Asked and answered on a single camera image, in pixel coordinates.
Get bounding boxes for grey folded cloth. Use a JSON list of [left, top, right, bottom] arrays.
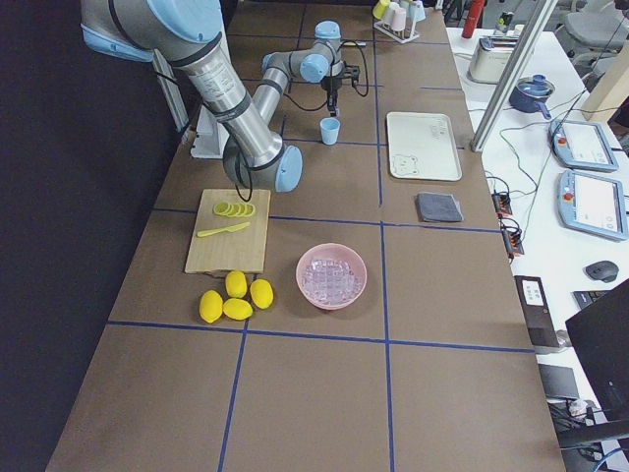
[[416, 192, 464, 222]]

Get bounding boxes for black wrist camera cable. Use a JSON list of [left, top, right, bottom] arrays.
[[233, 40, 371, 203]]

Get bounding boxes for pink bowl of ice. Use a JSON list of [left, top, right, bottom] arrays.
[[296, 243, 368, 311]]

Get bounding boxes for far teach pendant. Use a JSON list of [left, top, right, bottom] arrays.
[[548, 119, 619, 173]]

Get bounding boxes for aluminium frame post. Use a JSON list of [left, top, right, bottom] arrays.
[[470, 0, 557, 152]]

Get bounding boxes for yellow lemon right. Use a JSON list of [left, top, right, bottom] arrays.
[[250, 278, 274, 310]]

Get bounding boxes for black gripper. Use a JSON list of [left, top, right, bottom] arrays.
[[323, 74, 343, 117]]

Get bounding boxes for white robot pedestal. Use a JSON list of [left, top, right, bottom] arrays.
[[188, 0, 237, 160]]

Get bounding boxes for near teach pendant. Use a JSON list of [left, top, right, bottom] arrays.
[[557, 170, 628, 241]]

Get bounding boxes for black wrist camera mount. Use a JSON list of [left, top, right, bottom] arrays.
[[342, 64, 361, 87]]

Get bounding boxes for teach pendant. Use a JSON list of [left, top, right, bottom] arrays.
[[557, 170, 628, 241], [548, 119, 619, 173]]

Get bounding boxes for yellow plastic knife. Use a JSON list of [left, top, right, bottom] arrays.
[[196, 221, 251, 238]]

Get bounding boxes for white toaster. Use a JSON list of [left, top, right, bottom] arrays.
[[467, 35, 519, 85]]

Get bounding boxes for yellow-green cup on rack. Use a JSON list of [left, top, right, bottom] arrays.
[[372, 0, 390, 21]]

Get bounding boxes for yellow lemon front middle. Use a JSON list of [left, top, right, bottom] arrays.
[[223, 298, 254, 321]]

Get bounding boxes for yellow lemon back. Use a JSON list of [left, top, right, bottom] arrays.
[[225, 270, 248, 299]]

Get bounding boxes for wooden cutting board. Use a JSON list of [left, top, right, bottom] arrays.
[[185, 189, 270, 274]]

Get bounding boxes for light blue plastic cup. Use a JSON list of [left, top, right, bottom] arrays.
[[319, 117, 340, 146]]

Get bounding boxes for cream bear tray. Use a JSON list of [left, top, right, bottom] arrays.
[[386, 112, 462, 182]]

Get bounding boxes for yellow lemon far left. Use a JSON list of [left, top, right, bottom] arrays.
[[199, 290, 223, 324]]

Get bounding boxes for blue pot with lid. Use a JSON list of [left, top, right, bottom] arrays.
[[509, 74, 555, 120]]

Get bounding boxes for yellow lemon slices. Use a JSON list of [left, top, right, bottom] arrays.
[[212, 202, 257, 218]]

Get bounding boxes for black monitor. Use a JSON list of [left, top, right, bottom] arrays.
[[557, 281, 628, 448]]

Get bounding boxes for pink cup on rack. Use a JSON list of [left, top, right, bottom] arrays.
[[382, 4, 407, 31]]

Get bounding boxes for black computer mouse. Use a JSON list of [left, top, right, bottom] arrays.
[[584, 260, 619, 283]]

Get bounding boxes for white cup rack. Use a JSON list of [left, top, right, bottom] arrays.
[[373, 21, 421, 44]]

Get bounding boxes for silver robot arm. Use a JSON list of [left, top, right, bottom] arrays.
[[81, 0, 345, 193]]

